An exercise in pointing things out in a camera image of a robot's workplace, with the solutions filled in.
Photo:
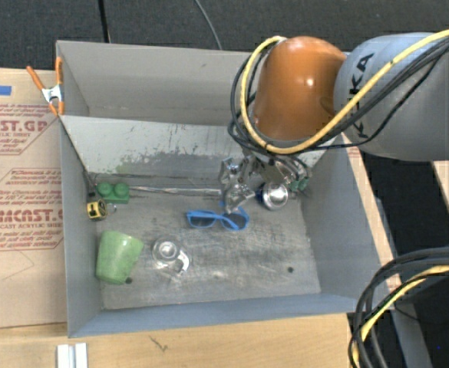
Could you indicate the brown cardboard board red print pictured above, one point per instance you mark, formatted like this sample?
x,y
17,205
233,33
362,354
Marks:
x,y
24,190

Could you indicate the green toy brick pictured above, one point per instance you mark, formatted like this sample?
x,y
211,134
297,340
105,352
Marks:
x,y
113,193

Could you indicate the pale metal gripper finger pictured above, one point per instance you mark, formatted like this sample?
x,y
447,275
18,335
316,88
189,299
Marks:
x,y
230,173
236,199

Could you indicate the clear glass mug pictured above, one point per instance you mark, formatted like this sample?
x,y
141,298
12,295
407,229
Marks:
x,y
167,253

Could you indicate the blue and silver metal can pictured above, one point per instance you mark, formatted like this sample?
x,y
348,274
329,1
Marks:
x,y
275,196

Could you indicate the yellow tape measure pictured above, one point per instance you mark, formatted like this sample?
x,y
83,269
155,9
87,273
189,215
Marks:
x,y
96,210

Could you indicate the green cup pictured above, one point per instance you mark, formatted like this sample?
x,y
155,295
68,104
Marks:
x,y
116,257

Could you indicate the grey metal bin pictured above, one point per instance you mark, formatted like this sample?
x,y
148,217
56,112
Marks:
x,y
216,251

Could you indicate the blue sunglasses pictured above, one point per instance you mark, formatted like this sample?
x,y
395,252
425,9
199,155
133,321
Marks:
x,y
203,219

